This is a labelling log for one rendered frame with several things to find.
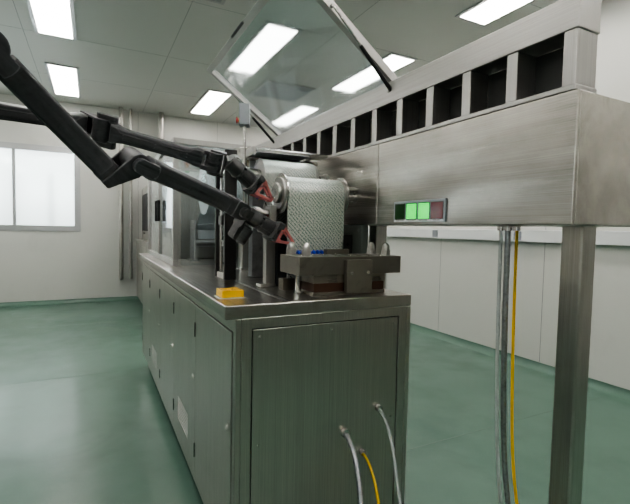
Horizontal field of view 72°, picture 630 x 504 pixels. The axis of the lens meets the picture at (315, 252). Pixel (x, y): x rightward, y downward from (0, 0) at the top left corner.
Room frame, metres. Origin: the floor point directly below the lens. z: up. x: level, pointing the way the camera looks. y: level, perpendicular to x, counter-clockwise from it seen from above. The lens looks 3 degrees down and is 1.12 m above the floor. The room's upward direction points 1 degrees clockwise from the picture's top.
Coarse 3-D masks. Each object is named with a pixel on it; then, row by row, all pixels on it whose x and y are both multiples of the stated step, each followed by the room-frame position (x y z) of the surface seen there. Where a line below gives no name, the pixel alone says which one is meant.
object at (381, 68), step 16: (320, 0) 1.47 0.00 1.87; (336, 16) 1.49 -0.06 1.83; (240, 32) 1.90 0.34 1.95; (352, 32) 1.50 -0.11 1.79; (224, 48) 2.08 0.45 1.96; (368, 48) 1.55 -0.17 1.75; (384, 64) 1.58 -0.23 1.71; (384, 80) 1.56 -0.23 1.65; (256, 112) 2.48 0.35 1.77; (272, 128) 2.53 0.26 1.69
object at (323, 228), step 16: (288, 208) 1.56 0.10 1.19; (304, 208) 1.59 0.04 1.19; (320, 208) 1.62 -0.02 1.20; (336, 208) 1.65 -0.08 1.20; (288, 224) 1.56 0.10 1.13; (304, 224) 1.59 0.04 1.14; (320, 224) 1.62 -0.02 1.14; (336, 224) 1.65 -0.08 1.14; (288, 240) 1.56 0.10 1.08; (304, 240) 1.59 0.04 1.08; (320, 240) 1.62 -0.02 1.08; (336, 240) 1.66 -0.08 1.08
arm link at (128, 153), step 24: (0, 48) 0.85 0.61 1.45; (0, 72) 0.86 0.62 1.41; (24, 72) 0.91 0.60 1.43; (24, 96) 0.93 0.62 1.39; (48, 96) 0.96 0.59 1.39; (48, 120) 0.97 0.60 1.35; (72, 120) 1.01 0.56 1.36; (72, 144) 1.02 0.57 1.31; (96, 144) 1.06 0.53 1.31; (96, 168) 1.08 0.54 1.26; (120, 168) 1.10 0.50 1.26
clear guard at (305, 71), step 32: (288, 0) 1.58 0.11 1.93; (256, 32) 1.85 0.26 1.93; (288, 32) 1.73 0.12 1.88; (320, 32) 1.62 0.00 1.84; (224, 64) 2.24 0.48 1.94; (256, 64) 2.06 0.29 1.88; (288, 64) 1.91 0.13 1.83; (320, 64) 1.78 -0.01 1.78; (352, 64) 1.67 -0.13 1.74; (256, 96) 2.33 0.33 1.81; (288, 96) 2.14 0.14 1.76; (320, 96) 1.98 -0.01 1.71; (352, 96) 1.84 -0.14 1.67; (288, 128) 2.43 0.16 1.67
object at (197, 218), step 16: (192, 176) 2.42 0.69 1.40; (208, 176) 2.46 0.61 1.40; (240, 192) 2.55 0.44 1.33; (192, 208) 2.42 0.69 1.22; (208, 208) 2.46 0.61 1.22; (192, 224) 2.42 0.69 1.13; (208, 224) 2.46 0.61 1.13; (160, 240) 2.88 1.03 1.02; (192, 240) 2.42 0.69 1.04; (208, 240) 2.47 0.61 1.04; (192, 256) 2.42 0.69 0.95; (208, 256) 2.47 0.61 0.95
